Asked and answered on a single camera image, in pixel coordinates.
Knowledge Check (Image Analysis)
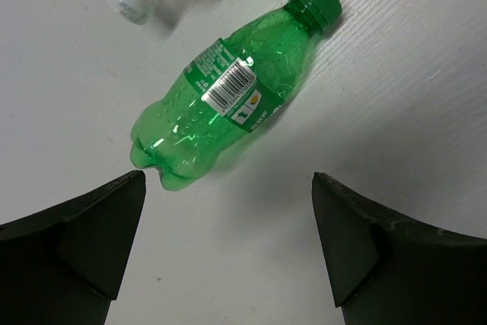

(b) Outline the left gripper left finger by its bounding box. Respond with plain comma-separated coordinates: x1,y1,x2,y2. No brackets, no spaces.
1,170,146,324

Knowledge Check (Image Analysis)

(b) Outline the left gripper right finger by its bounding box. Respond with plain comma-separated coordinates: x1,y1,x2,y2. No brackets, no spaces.
312,173,486,324

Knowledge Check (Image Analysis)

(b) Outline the green plastic bottle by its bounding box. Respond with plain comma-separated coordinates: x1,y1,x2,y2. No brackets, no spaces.
129,0,342,191

